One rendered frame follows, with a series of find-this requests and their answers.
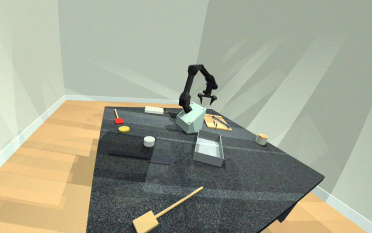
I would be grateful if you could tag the white jar with wooden lid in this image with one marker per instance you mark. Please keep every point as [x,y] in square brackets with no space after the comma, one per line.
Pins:
[261,139]

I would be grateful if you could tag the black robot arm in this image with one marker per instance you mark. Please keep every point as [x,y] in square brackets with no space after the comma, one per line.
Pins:
[184,99]

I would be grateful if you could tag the light wooden board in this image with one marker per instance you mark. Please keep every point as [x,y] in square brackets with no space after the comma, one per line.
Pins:
[209,121]

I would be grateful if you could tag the white cylinder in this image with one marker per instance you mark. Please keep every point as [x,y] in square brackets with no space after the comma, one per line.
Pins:
[149,141]

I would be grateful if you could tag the yellow round disc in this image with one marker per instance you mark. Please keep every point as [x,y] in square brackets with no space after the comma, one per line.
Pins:
[124,129]

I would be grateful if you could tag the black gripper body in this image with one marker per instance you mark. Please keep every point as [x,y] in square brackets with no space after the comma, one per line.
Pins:
[207,94]

